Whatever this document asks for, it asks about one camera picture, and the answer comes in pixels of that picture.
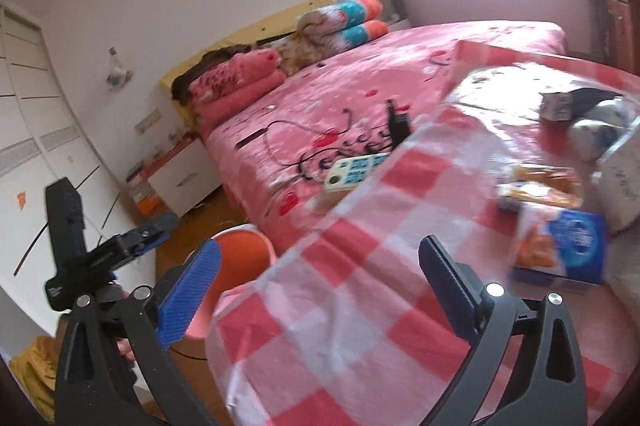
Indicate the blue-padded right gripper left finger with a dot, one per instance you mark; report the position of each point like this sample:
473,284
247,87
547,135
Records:
95,384

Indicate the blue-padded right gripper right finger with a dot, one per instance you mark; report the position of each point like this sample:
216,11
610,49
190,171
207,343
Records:
547,383

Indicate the blue orange tissue pack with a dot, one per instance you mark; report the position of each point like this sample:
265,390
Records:
556,247

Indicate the silver milk carton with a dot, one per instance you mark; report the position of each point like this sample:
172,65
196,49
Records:
616,178

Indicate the yellow left sleeve forearm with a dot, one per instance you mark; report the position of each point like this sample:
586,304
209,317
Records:
35,371

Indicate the left hand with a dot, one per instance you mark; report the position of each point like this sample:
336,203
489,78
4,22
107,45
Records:
125,350

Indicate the white wardrobe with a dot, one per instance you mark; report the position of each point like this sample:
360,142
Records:
40,143

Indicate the white bedside table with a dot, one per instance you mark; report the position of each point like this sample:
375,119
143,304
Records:
178,180

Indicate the yellow headboard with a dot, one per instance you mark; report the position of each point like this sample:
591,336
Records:
276,30

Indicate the orange snack packet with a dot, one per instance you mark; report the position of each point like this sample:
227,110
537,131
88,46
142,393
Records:
556,186

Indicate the pink bed with bedspread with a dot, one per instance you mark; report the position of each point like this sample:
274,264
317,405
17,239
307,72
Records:
337,108

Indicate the red white checkered cloth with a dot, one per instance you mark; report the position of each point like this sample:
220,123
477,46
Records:
344,329

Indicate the pink folded love-you blanket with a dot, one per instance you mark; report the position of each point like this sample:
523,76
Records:
225,82

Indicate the black phone on bed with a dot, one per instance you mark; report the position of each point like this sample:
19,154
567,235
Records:
250,138

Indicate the white blue plastic bottle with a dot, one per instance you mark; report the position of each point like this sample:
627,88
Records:
593,134

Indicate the cream power strip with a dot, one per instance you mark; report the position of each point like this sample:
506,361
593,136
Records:
346,174

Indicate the black charger adapter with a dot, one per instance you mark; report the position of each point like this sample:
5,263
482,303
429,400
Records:
398,124

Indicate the colourful rolled quilt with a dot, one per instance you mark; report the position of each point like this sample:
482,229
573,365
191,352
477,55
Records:
327,31

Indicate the brown wooden cabinet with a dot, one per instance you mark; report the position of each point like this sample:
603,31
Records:
621,34

